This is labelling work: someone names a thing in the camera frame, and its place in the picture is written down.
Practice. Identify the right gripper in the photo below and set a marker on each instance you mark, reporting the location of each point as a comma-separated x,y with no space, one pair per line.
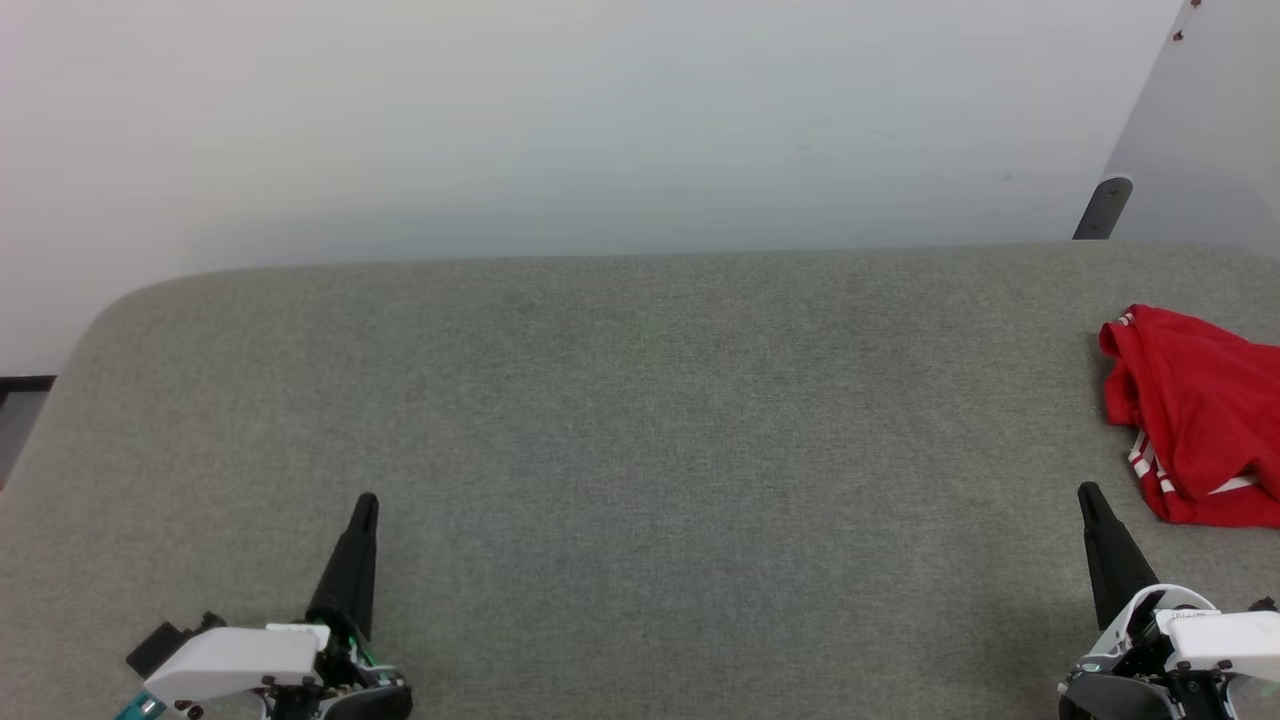
1120,690

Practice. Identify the dark skirting board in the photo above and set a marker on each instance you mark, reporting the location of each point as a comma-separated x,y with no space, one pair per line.
25,383

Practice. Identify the red and white basketball jersey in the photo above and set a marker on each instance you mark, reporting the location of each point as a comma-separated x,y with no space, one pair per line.
1200,420

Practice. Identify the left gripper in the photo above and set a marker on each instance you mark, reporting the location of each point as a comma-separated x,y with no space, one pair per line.
360,695

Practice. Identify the white board panel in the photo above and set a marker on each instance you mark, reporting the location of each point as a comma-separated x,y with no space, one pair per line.
1205,130

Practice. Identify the dark metal bracket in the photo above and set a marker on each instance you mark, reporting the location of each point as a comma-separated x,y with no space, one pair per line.
1103,208

